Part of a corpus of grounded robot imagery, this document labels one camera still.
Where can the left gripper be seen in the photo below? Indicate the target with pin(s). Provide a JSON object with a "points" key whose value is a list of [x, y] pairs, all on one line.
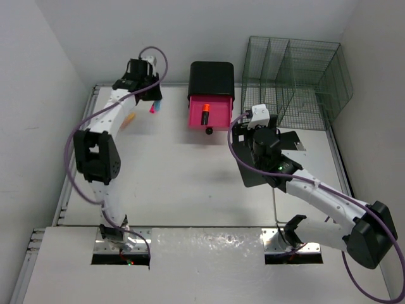
{"points": [[155, 95]]}

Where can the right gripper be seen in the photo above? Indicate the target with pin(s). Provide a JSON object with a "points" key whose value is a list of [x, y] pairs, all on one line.
{"points": [[241, 128]]}

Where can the light blue highlighter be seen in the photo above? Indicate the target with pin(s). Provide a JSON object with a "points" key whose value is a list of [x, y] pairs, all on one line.
{"points": [[157, 105]]}

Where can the pale orange highlighter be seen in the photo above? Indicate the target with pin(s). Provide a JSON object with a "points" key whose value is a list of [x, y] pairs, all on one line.
{"points": [[128, 120]]}

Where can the black orange highlighter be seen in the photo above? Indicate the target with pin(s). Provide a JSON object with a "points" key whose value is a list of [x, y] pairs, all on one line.
{"points": [[205, 114]]}

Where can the black pink highlighter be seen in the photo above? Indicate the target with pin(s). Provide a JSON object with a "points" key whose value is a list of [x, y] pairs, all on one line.
{"points": [[151, 110]]}

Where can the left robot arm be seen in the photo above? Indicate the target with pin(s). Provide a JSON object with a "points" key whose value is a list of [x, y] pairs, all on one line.
{"points": [[96, 155]]}

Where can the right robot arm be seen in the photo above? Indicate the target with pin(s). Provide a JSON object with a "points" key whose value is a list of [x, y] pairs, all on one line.
{"points": [[364, 231]]}

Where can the black clipboard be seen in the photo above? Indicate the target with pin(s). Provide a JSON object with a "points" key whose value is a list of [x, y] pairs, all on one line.
{"points": [[250, 179]]}

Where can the black drawer cabinet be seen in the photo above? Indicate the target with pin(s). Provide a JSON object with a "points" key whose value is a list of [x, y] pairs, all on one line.
{"points": [[211, 78]]}

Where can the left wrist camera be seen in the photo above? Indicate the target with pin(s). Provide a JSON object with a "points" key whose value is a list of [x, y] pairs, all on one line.
{"points": [[152, 60]]}

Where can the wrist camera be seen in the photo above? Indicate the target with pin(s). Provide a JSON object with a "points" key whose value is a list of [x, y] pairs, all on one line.
{"points": [[260, 116], [152, 60]]}

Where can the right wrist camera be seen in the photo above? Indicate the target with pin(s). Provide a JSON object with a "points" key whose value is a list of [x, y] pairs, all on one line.
{"points": [[260, 116]]}

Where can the green wire mesh organizer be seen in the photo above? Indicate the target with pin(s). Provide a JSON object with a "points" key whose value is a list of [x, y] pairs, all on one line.
{"points": [[305, 83]]}

